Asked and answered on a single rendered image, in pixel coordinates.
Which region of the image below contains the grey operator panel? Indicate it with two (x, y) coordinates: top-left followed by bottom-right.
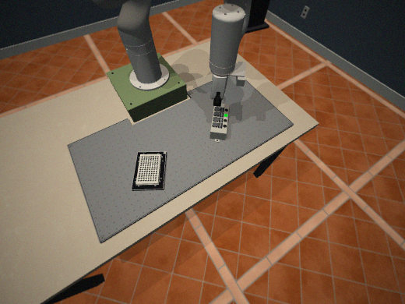
(210, 104), (229, 142)

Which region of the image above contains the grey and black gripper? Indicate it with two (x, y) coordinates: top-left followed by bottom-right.
(210, 70), (228, 107)

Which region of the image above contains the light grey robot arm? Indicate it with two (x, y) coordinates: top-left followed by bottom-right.
(91, 0), (252, 91)

